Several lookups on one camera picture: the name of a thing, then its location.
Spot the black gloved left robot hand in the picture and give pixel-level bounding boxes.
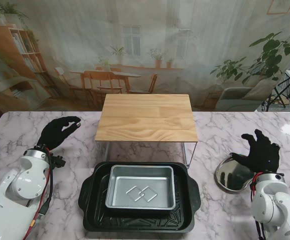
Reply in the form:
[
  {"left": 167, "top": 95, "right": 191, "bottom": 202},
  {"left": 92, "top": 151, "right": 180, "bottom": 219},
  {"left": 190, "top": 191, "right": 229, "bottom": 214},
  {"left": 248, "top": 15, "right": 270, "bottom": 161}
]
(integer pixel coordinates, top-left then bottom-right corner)
[{"left": 38, "top": 116, "right": 82, "bottom": 151}]

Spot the shiny steel bean-shaped pan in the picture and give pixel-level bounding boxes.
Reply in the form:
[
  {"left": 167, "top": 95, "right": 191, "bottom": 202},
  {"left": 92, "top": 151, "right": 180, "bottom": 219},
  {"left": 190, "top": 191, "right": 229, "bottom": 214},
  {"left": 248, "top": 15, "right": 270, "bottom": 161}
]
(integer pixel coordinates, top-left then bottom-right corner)
[{"left": 214, "top": 152, "right": 256, "bottom": 195}]

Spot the black patterned baking tray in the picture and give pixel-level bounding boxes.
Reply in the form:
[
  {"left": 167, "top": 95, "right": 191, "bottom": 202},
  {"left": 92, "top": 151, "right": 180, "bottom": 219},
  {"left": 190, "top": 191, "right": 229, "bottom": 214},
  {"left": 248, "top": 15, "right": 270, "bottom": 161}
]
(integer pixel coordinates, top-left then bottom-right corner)
[{"left": 78, "top": 161, "right": 202, "bottom": 232}]

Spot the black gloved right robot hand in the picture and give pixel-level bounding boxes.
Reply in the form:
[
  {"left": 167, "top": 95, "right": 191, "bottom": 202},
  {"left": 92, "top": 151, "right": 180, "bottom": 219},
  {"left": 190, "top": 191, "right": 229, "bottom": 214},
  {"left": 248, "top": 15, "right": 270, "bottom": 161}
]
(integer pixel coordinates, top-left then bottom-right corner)
[{"left": 230, "top": 129, "right": 282, "bottom": 173}]

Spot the black tripod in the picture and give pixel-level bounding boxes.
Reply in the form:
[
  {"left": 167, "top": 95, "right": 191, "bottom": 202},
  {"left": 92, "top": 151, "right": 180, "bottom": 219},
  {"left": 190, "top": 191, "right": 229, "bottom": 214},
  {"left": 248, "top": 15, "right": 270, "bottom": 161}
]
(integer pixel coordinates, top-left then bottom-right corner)
[{"left": 261, "top": 66, "right": 290, "bottom": 113}]

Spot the right arm red black cable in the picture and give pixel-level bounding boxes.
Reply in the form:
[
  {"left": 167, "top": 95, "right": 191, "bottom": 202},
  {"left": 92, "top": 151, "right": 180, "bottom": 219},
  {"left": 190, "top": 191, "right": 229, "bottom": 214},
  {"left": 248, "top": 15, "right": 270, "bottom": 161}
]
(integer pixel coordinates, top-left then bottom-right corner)
[{"left": 250, "top": 174, "right": 268, "bottom": 240}]

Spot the printed room scene backdrop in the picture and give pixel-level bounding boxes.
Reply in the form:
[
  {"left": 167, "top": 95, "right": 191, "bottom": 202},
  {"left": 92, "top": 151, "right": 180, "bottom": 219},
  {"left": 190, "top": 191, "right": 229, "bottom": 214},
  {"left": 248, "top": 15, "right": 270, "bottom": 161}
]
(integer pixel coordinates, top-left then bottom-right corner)
[{"left": 0, "top": 0, "right": 290, "bottom": 113}]

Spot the left arm red black cable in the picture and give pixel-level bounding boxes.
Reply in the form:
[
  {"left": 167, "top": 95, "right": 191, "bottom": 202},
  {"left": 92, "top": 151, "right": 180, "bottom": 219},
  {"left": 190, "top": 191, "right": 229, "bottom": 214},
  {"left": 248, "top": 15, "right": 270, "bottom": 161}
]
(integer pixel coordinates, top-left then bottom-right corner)
[{"left": 22, "top": 149, "right": 55, "bottom": 240}]

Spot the arm red black cable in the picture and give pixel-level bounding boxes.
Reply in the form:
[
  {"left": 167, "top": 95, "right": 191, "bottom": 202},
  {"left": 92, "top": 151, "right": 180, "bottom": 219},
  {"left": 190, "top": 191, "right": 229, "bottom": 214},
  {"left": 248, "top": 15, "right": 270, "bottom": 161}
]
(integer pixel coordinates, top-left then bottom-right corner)
[
  {"left": 22, "top": 149, "right": 55, "bottom": 240},
  {"left": 250, "top": 174, "right": 268, "bottom": 240}
]

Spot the silver rectangular baking tin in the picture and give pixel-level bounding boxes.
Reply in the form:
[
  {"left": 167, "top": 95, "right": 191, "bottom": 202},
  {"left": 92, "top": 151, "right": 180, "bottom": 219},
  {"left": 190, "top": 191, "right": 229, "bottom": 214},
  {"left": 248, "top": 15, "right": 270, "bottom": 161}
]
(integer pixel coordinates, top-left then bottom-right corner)
[{"left": 104, "top": 164, "right": 177, "bottom": 210}]

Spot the wooden shelf with metal frame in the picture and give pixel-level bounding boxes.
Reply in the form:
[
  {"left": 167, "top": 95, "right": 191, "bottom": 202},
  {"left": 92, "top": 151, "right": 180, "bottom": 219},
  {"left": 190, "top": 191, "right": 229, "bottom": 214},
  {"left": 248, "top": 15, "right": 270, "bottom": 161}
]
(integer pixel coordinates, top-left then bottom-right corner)
[{"left": 94, "top": 93, "right": 200, "bottom": 168}]

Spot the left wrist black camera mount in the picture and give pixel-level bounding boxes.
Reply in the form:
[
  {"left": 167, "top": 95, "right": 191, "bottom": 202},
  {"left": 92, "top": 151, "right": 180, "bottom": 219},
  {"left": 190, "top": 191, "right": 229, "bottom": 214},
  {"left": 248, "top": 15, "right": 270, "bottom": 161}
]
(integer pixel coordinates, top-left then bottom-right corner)
[{"left": 50, "top": 154, "right": 67, "bottom": 169}]

